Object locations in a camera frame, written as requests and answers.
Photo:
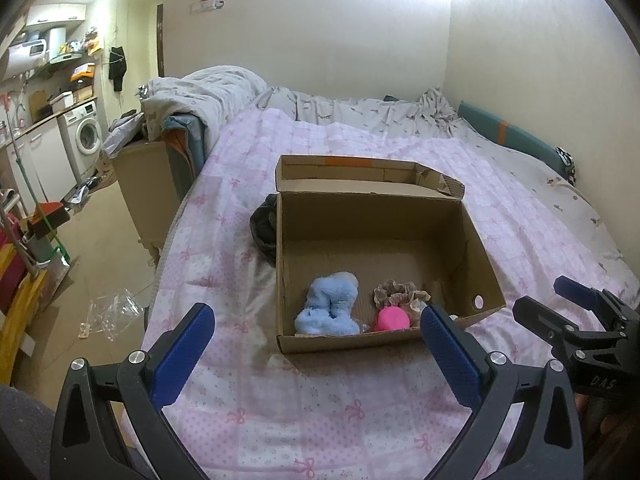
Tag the clear plastic bag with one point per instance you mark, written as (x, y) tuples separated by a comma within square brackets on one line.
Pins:
[(112, 312)]

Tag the person's right hand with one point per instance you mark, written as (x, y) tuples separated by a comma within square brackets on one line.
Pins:
[(580, 403)]

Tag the white water heater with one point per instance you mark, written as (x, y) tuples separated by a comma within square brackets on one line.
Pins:
[(57, 42)]

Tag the yellow wooden rack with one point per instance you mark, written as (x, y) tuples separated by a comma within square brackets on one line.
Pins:
[(20, 305)]

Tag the cardboard box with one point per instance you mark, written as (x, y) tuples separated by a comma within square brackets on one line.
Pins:
[(375, 240)]

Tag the black and white patterned item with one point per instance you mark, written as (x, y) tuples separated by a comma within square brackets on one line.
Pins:
[(567, 162)]

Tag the white wall cabinet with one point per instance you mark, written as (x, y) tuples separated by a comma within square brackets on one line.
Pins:
[(55, 14)]

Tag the bed with pink sheet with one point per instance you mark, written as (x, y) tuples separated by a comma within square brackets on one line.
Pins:
[(225, 260)]

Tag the white microwave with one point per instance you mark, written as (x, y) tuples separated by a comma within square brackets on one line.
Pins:
[(27, 52)]

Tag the grey crumpled duvet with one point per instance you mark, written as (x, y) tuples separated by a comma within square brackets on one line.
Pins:
[(220, 90)]

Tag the dark striped cloth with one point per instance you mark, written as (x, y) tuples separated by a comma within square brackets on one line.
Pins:
[(264, 230)]

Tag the white counter cabinet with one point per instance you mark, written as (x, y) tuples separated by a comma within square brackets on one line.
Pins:
[(42, 160)]

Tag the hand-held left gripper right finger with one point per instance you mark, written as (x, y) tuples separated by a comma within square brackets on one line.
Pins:
[(450, 357)]

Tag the teal headboard cushion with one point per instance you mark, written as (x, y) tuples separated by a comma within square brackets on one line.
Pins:
[(525, 145)]

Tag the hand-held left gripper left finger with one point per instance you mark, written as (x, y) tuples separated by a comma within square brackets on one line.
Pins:
[(182, 357)]

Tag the brown cardboard carton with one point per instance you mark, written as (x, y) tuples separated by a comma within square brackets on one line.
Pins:
[(145, 190)]

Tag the white washing machine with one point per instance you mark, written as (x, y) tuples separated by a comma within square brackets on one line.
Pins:
[(85, 132)]

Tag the pink ball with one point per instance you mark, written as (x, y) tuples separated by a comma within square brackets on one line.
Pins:
[(392, 319)]

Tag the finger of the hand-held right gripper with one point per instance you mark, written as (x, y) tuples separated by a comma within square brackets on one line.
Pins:
[(542, 319), (575, 288)]

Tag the grey printed bedsheet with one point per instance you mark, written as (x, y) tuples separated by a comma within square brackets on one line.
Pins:
[(550, 200)]

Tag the person's grey trouser leg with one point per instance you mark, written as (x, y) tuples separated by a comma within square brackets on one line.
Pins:
[(20, 435)]

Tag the black hanging cloth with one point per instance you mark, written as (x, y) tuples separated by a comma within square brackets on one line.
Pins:
[(117, 67)]

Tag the beige frilly scrunchie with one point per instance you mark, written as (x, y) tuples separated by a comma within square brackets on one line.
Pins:
[(395, 290)]

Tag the light blue fuzzy plush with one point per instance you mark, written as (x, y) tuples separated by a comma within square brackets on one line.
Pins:
[(325, 305)]

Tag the red box-shaped object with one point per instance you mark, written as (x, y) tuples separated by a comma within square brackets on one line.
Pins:
[(50, 212)]

